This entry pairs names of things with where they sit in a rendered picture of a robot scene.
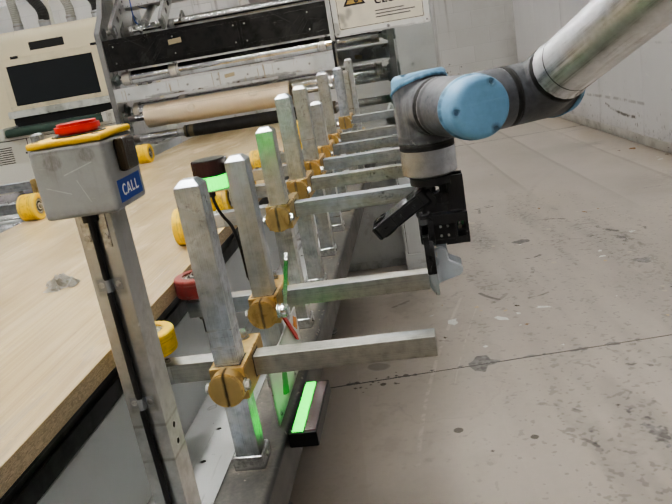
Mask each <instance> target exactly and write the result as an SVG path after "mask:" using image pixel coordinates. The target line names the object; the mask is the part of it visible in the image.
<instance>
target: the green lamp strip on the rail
mask: <svg viewBox="0 0 672 504"><path fill-rule="evenodd" d="M306 383H307V384H306V385H305V388H304V392H303V395H302V398H301V402H300V405H299V408H298V412H297V415H296V419H295V422H294V425H293V430H292V432H301V431H303V429H304V426H305V422H306V418H307V414H308V411H309V407H310V403H311V399H312V396H313V392H314V388H315V385H316V382H306Z"/></svg>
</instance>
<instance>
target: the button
mask: <svg viewBox="0 0 672 504"><path fill-rule="evenodd" d="M98 126H101V125H100V121H99V120H96V118H89V119H82V120H77V121H72V122H67V123H62V124H58V125H56V128H54V132H55V134H58V136H59V137H62V136H69V135H75V134H80V133H85V132H89V131H94V130H97V129H98Z"/></svg>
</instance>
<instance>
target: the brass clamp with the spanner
mask: <svg viewBox="0 0 672 504"><path fill-rule="evenodd" d="M277 276H278V278H277V279H274V281H275V286H276V289H275V291H274V293H273V295H267V296H259V297H253V296H252V294H251V295H250V297H249V299H248V303H249V310H246V312H245V316H246V318H247V319H249V321H250V323H251V324H252V325H253V326H255V327H256V328H259V329H265V328H266V329H268V328H270V327H272V326H273V325H274V324H275V323H281V322H282V317H280V318H278V316H277V311H276V305H277V303H279V304H281V303H283V292H282V291H283V275H277Z"/></svg>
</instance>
